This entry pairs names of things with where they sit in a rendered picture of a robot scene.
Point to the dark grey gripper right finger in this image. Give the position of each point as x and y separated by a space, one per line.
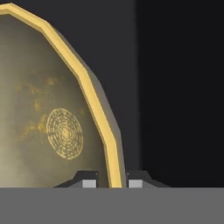
140 178

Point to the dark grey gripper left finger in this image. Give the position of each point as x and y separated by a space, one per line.
84 178

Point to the grey bowl with yellow rim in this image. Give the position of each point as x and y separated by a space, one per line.
43 102

